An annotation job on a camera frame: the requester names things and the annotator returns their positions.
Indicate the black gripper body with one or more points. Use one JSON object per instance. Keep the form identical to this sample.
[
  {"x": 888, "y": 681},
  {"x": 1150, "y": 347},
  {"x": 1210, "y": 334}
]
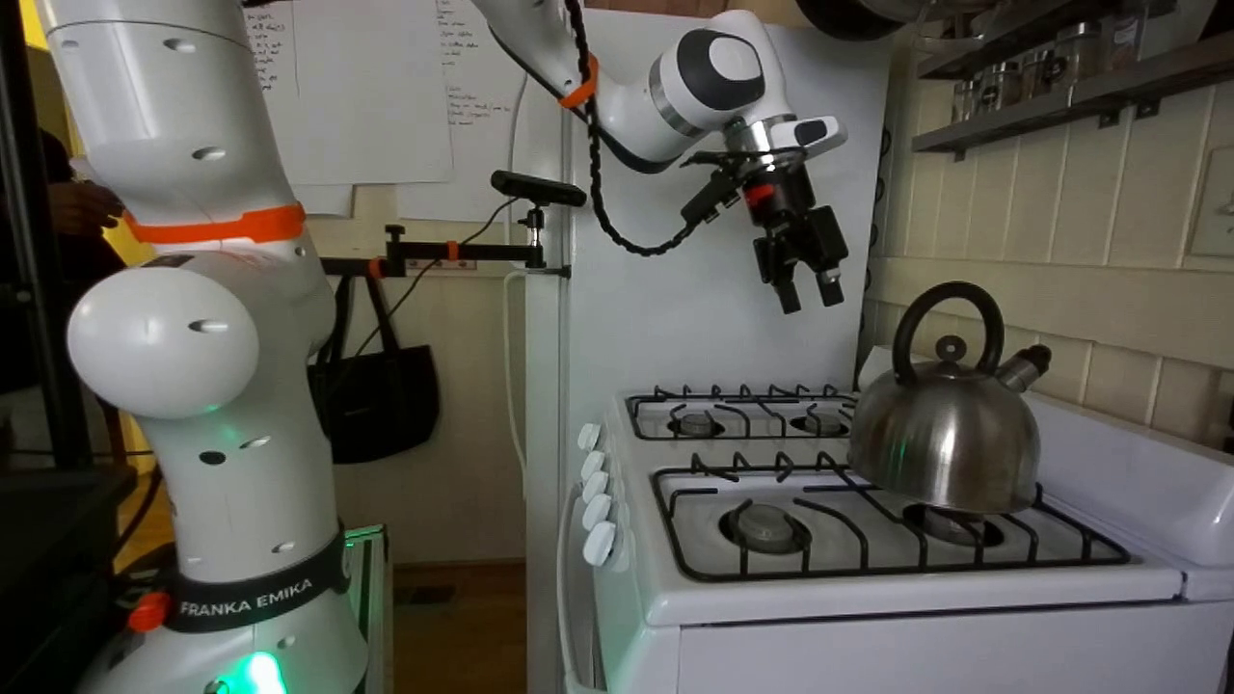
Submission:
[{"x": 782, "y": 211}]

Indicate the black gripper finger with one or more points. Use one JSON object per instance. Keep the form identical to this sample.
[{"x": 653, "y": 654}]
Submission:
[
  {"x": 830, "y": 257},
  {"x": 782, "y": 275}
]

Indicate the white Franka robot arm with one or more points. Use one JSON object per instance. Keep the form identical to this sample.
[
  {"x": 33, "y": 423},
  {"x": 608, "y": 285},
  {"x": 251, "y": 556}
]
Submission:
[{"x": 195, "y": 385}]

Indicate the white flat panel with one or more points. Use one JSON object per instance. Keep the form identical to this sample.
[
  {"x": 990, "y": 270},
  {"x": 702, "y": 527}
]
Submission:
[{"x": 670, "y": 311}]

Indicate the black stove burner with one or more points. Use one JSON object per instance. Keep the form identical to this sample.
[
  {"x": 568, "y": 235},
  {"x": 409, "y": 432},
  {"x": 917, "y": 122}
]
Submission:
[
  {"x": 695, "y": 423},
  {"x": 764, "y": 527},
  {"x": 950, "y": 527},
  {"x": 818, "y": 423}
]

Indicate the black stove grate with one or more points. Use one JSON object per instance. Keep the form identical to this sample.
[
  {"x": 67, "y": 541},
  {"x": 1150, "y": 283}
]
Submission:
[
  {"x": 635, "y": 423},
  {"x": 670, "y": 520}
]

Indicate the dark round pan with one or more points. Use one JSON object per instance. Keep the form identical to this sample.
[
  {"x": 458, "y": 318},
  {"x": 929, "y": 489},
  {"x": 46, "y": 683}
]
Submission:
[{"x": 861, "y": 16}]

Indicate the white stove knob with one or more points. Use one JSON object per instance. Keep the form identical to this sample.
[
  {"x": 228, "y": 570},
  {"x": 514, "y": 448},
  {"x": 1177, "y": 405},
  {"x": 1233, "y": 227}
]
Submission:
[
  {"x": 595, "y": 487},
  {"x": 595, "y": 509},
  {"x": 593, "y": 464},
  {"x": 587, "y": 438},
  {"x": 599, "y": 543}
]

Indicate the glassware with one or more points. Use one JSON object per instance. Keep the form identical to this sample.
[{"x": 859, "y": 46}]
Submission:
[{"x": 1026, "y": 70}]

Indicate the white gas stove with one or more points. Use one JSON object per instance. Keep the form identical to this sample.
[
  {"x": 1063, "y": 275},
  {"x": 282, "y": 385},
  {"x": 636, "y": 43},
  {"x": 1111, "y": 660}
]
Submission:
[{"x": 899, "y": 642}]

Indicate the black hanging bag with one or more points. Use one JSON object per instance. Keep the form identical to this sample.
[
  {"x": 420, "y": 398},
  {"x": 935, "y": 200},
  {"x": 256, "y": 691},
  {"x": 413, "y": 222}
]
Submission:
[{"x": 370, "y": 405}]

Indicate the black metal rack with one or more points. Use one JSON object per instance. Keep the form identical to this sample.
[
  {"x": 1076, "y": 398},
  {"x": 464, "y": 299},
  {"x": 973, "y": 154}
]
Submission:
[{"x": 40, "y": 541}]

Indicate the black stereo camera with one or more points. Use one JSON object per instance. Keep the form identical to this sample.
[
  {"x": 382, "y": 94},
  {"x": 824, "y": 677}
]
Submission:
[{"x": 541, "y": 186}]

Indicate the wooden wall shelf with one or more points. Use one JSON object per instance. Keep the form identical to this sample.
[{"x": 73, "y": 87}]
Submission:
[{"x": 1091, "y": 103}]

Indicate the black camera clamp arm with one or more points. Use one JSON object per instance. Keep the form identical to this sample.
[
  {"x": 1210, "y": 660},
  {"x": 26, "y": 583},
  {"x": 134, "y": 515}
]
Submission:
[{"x": 427, "y": 257}]

